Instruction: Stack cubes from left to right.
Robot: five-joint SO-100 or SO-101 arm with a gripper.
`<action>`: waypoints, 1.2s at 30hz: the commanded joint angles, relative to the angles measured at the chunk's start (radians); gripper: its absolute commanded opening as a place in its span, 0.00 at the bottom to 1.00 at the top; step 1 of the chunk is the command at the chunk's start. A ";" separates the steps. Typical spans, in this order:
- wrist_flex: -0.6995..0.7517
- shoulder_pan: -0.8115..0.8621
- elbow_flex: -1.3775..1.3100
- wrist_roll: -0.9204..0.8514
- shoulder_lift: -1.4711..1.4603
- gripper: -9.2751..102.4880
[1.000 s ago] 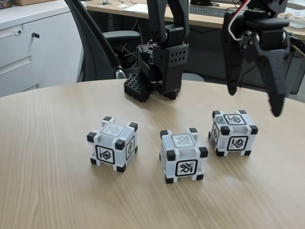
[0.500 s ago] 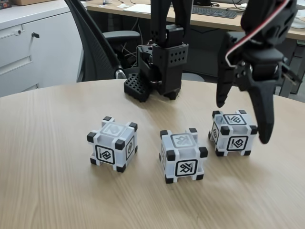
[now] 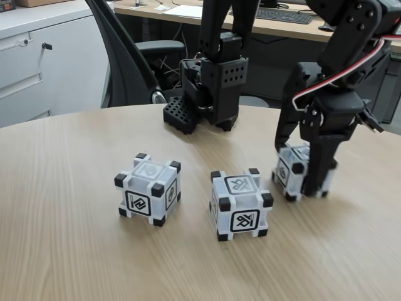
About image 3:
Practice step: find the round cabinet lock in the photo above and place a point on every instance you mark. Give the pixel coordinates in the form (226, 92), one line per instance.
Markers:
(25, 41)

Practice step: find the dark computer keyboard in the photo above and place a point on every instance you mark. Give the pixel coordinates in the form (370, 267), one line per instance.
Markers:
(282, 16)

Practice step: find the white paper sheet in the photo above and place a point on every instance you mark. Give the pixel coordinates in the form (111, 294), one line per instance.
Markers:
(185, 11)

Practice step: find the white cube angular symbol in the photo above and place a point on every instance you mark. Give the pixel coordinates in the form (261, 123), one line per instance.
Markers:
(244, 219)

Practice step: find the black cabinet key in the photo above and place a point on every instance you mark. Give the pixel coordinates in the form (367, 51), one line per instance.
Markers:
(47, 46)

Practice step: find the white drawer cabinet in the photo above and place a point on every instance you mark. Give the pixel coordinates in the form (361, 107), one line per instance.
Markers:
(62, 78)

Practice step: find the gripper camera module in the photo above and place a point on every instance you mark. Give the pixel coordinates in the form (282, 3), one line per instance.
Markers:
(371, 120)

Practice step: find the white cube overlapping squares symbol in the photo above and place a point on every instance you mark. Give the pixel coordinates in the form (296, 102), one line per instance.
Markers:
(283, 174)

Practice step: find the white cube lightning symbol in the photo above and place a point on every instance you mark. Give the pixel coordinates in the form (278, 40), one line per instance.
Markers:
(138, 203)

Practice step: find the dark computer mouse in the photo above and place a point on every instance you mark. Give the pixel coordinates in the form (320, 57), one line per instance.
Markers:
(326, 28)

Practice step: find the black mesh office chair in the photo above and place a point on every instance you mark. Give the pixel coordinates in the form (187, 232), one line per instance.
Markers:
(125, 56)

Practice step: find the grey chair seat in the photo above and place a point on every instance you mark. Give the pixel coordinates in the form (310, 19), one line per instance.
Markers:
(253, 102)

